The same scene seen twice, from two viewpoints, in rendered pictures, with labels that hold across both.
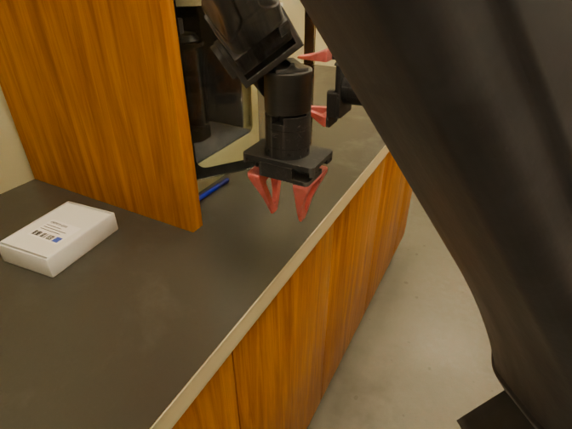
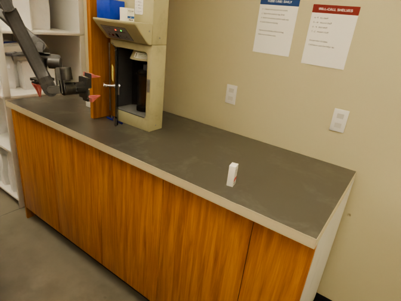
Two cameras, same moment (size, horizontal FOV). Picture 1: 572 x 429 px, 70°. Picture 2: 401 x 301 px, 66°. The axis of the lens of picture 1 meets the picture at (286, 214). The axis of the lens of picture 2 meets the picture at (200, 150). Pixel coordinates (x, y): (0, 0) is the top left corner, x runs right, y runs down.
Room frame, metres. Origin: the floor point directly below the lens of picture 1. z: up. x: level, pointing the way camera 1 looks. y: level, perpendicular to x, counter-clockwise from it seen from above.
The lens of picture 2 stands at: (1.51, -1.53, 1.55)
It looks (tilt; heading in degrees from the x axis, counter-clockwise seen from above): 23 degrees down; 95
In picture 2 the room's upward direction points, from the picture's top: 6 degrees clockwise
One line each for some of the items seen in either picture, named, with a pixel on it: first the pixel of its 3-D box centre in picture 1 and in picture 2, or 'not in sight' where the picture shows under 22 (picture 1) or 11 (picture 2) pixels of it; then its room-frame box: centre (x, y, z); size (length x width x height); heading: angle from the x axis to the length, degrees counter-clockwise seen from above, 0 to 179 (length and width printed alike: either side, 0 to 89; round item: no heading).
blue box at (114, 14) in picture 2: not in sight; (110, 9); (0.82, 0.14, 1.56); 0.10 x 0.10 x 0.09; 62
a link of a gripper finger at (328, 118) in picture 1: (320, 102); (92, 93); (0.80, -0.07, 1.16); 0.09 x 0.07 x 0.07; 62
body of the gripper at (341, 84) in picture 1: (356, 88); (79, 88); (0.77, -0.13, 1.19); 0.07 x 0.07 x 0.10; 62
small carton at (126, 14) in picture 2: not in sight; (126, 14); (0.92, 0.08, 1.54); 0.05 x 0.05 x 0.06; 66
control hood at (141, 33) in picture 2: not in sight; (122, 30); (0.89, 0.10, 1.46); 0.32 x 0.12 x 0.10; 152
